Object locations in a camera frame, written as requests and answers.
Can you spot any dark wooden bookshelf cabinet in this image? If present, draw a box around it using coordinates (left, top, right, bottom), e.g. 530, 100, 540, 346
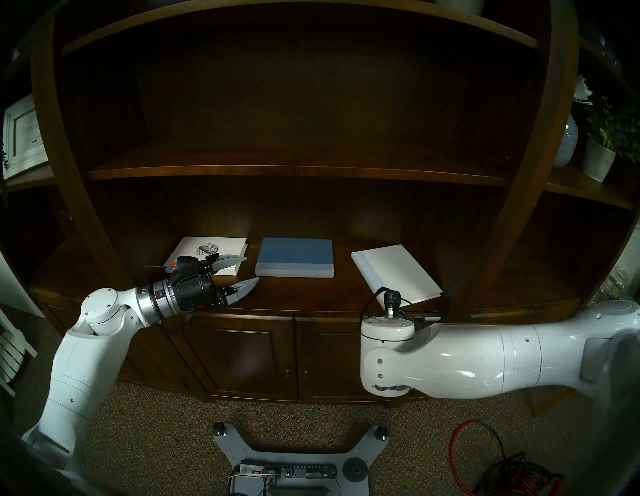
0, 0, 640, 406

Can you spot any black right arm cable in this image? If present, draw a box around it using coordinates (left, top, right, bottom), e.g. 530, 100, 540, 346
362, 286, 426, 331

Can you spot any white framed certificate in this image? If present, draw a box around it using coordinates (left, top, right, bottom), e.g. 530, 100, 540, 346
2, 94, 50, 181

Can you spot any green plant in white pot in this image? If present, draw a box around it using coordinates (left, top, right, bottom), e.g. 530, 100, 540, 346
581, 95, 640, 183

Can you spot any black power strip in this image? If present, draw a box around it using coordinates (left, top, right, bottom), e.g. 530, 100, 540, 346
235, 460, 338, 481

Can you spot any white artificial flower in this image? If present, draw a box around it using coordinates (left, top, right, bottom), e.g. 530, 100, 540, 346
572, 75, 594, 106

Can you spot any white paperback with ink drawing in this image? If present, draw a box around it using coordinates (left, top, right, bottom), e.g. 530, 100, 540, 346
165, 236, 248, 277

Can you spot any white ceramic vase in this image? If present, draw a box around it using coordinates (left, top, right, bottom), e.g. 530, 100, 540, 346
552, 112, 580, 169

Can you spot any blue hardcover book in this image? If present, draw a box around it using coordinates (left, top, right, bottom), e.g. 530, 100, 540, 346
255, 237, 335, 279

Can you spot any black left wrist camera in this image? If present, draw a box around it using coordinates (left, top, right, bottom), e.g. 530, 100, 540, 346
165, 256, 201, 276

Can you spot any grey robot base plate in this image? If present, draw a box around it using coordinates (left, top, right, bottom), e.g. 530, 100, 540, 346
211, 421, 391, 496

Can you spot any white book pale blue spine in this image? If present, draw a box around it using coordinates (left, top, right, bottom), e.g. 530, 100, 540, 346
351, 244, 444, 304

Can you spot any red cable reel with cord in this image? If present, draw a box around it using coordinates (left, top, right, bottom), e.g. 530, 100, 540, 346
450, 420, 566, 496

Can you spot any clear glass jar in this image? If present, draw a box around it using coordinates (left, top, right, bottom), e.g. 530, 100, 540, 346
597, 267, 628, 302

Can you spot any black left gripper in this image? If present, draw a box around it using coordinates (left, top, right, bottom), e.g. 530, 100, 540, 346
172, 255, 261, 313

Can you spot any white slatted side table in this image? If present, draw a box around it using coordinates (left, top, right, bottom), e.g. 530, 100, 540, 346
0, 305, 38, 398

